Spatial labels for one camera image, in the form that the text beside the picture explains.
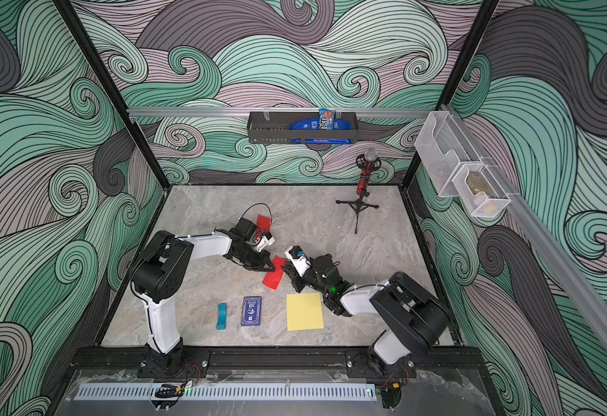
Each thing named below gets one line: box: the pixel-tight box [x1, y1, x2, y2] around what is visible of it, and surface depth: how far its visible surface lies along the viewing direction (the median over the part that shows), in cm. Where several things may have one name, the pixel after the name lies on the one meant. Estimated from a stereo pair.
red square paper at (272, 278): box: [261, 254, 288, 291], surface depth 94 cm
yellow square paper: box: [286, 292, 325, 332], surface depth 85 cm
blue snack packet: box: [287, 108, 354, 144], surface depth 93 cm
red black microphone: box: [355, 147, 382, 198], surface depth 98 cm
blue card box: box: [241, 295, 262, 326], surface depth 83 cm
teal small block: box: [215, 303, 227, 331], surface depth 84 cm
